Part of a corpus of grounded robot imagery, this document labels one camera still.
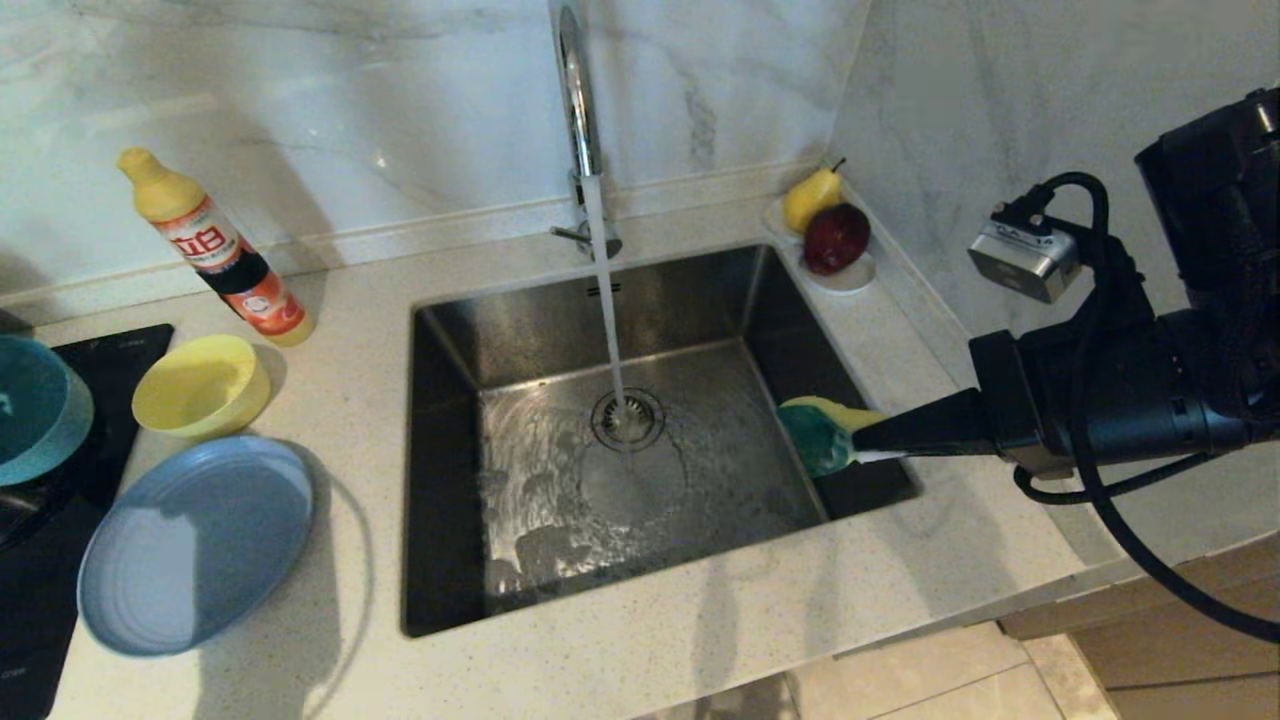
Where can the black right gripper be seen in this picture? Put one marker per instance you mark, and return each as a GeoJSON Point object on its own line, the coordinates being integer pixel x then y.
{"type": "Point", "coordinates": [1020, 400]}

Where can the yellow sponge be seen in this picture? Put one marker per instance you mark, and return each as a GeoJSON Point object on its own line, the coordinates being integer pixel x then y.
{"type": "Point", "coordinates": [820, 440]}

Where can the chrome faucet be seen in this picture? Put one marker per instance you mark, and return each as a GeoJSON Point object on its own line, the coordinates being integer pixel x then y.
{"type": "Point", "coordinates": [580, 100]}

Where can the white orange dish soap bottle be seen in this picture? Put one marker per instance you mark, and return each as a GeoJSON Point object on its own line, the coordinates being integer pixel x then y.
{"type": "Point", "coordinates": [225, 255]}

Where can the yellow plastic bowl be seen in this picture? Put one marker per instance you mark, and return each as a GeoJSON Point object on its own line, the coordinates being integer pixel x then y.
{"type": "Point", "coordinates": [200, 390]}

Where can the teal plastic bowl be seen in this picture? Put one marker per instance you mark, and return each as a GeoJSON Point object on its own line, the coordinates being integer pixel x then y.
{"type": "Point", "coordinates": [40, 410]}

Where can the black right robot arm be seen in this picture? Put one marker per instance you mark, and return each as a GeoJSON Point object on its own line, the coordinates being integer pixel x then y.
{"type": "Point", "coordinates": [1170, 390]}

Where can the stainless steel sink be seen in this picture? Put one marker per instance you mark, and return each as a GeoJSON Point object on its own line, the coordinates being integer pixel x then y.
{"type": "Point", "coordinates": [700, 500]}

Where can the round metal sink drain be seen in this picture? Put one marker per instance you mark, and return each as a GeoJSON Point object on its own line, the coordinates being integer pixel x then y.
{"type": "Point", "coordinates": [645, 415]}

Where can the small white dish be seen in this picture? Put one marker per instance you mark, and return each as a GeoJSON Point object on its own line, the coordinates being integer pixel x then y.
{"type": "Point", "coordinates": [855, 281]}

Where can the dark red apple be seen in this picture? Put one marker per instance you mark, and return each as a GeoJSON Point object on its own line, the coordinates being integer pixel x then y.
{"type": "Point", "coordinates": [835, 240]}

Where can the yellow pear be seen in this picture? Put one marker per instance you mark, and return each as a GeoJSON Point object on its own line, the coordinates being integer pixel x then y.
{"type": "Point", "coordinates": [808, 198]}

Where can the running water stream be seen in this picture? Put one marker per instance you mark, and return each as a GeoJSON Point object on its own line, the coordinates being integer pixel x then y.
{"type": "Point", "coordinates": [607, 300]}

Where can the wooden cabinet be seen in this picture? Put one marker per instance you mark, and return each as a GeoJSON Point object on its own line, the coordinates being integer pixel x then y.
{"type": "Point", "coordinates": [1180, 650]}

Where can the blue-grey plate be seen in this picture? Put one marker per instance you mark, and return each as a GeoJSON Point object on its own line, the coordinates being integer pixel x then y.
{"type": "Point", "coordinates": [195, 550]}

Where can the black induction cooktop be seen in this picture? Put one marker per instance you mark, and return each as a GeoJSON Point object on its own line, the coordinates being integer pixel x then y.
{"type": "Point", "coordinates": [130, 360]}

